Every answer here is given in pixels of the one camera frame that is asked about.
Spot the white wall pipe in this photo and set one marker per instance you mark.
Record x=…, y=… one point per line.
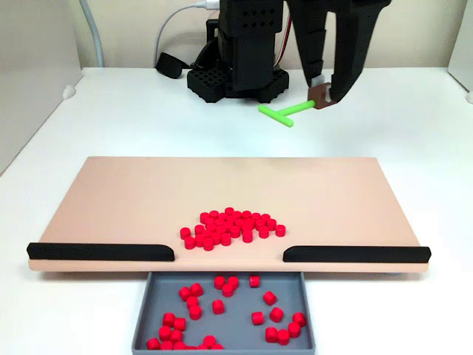
x=97, y=40

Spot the black table clamp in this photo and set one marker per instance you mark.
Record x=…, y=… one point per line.
x=205, y=55

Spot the white side panel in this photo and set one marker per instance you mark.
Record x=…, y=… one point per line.
x=463, y=44
x=29, y=92

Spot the pink flat board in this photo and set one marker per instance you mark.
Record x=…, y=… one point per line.
x=148, y=192

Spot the grey tray container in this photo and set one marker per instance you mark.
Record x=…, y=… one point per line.
x=236, y=325

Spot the green T-shaped pusher tool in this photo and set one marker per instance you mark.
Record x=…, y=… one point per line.
x=299, y=108

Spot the black foam rail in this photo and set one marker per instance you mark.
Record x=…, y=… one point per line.
x=92, y=252
x=362, y=254

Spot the small white bracket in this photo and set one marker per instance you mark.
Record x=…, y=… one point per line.
x=68, y=91
x=470, y=97

